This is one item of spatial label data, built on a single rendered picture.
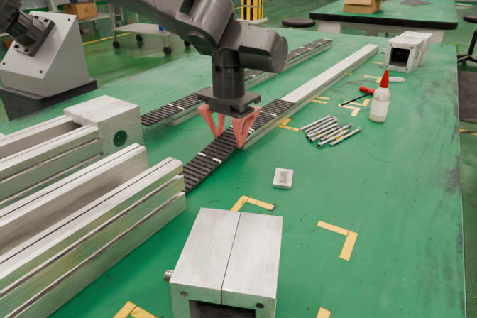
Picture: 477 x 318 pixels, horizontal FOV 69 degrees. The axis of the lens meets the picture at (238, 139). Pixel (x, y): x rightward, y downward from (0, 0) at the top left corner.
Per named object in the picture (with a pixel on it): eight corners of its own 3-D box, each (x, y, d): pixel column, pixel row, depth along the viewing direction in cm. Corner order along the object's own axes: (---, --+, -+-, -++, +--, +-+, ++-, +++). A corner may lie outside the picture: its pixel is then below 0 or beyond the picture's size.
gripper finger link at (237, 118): (240, 157, 61) (240, 108, 57) (209, 146, 65) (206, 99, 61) (260, 142, 66) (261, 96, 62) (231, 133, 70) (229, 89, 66)
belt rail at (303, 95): (367, 51, 140) (368, 43, 138) (377, 52, 138) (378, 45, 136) (227, 145, 70) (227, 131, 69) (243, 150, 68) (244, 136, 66)
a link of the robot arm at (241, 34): (205, -16, 52) (182, 33, 50) (274, -13, 46) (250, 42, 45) (236, 33, 62) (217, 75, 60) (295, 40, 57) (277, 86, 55)
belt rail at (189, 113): (323, 45, 149) (324, 38, 148) (331, 46, 147) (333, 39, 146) (161, 122, 79) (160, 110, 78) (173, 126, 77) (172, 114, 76)
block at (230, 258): (185, 265, 42) (179, 204, 38) (278, 279, 41) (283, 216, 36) (154, 345, 34) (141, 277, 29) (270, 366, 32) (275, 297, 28)
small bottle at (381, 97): (365, 118, 82) (374, 69, 76) (375, 115, 83) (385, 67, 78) (377, 123, 79) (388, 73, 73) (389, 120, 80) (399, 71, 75)
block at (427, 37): (394, 55, 134) (399, 30, 129) (426, 59, 128) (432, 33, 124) (387, 61, 127) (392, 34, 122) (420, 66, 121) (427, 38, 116)
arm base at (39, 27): (38, 17, 102) (15, 51, 100) (13, -2, 95) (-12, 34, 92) (56, 22, 98) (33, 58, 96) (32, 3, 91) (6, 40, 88)
